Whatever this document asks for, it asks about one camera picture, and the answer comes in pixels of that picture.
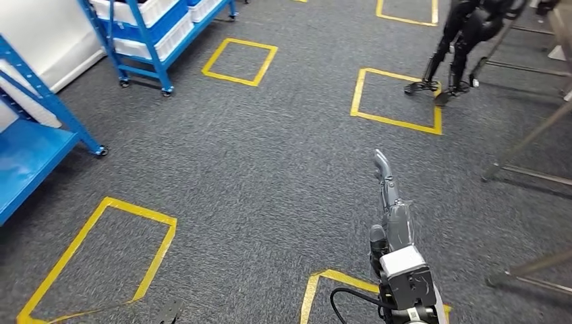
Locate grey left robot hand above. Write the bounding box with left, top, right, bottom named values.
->
left=154, top=298, right=184, bottom=324

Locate white plastic crate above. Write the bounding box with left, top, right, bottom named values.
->
left=90, top=0, right=179, bottom=28
left=188, top=0, right=222, bottom=23
left=112, top=13, right=195, bottom=62

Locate black humanoid robot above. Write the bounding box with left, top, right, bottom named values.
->
left=404, top=0, right=528, bottom=107

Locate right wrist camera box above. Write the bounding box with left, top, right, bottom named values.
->
left=378, top=244, right=438, bottom=311

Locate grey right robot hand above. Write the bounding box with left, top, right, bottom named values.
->
left=368, top=148, right=415, bottom=276

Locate small steel table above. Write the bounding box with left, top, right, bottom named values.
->
left=480, top=98, right=572, bottom=186

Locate blue metal shelf rack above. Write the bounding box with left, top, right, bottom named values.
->
left=0, top=34, right=109, bottom=227

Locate blue metal cart frame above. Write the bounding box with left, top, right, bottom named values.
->
left=78, top=0, right=237, bottom=99

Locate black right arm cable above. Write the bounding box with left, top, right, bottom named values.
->
left=329, top=287, right=390, bottom=324

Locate grey metal stand frame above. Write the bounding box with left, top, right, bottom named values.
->
left=469, top=9, right=572, bottom=97

